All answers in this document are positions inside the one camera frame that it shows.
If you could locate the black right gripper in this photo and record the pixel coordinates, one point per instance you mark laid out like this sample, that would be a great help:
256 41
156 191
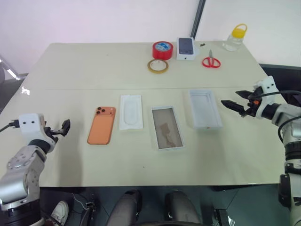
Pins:
252 107

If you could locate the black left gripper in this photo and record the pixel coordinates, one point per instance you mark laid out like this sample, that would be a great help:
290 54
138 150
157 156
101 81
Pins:
53 132

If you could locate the orange smartphone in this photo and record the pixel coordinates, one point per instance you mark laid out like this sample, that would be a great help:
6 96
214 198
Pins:
101 129

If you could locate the white phone box lid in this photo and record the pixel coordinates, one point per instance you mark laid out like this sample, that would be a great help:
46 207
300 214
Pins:
204 108

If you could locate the white paper insert tray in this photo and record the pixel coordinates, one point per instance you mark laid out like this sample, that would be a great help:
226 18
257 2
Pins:
131 113

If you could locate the white box bottom tray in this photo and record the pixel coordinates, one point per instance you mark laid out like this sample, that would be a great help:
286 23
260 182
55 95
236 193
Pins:
168 129

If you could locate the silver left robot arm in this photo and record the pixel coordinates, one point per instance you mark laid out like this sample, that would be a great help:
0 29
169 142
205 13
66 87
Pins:
16 181

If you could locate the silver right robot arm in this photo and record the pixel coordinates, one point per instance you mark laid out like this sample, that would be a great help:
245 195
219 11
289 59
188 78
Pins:
282 110

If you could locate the phone box with dark print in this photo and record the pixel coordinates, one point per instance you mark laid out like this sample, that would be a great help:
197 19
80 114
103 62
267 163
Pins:
185 46

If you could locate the black chair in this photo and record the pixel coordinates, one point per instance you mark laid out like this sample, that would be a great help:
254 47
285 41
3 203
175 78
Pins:
282 75

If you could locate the clear jar with yellow lid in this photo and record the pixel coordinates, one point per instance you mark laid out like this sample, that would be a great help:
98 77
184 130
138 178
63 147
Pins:
232 41

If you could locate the white shoe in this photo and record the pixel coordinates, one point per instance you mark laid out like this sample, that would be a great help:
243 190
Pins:
60 212

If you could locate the clear yellowish tape roll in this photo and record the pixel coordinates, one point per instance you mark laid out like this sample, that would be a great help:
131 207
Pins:
158 71

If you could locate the red tape roll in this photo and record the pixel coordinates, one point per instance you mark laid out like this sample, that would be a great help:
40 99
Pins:
157 54

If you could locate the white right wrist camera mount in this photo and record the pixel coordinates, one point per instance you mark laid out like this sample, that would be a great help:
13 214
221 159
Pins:
268 87

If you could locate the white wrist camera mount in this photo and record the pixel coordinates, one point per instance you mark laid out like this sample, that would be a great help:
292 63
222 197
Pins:
30 124
268 87

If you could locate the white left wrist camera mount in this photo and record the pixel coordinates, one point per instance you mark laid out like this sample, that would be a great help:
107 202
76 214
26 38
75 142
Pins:
30 124

